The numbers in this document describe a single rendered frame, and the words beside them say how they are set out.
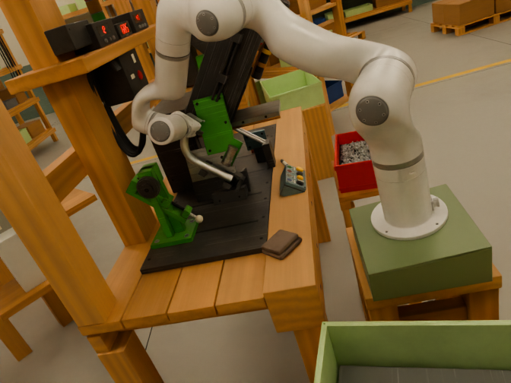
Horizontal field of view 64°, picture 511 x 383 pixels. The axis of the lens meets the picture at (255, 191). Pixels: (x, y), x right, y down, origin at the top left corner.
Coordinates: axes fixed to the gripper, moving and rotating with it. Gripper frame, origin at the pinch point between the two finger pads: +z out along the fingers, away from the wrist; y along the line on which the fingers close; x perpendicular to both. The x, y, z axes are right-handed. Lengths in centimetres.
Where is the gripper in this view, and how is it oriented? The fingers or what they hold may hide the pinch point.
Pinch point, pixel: (191, 122)
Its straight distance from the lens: 154.1
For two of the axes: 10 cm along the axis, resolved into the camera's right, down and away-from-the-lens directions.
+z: 1.4, -2.4, 9.6
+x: -5.0, 8.2, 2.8
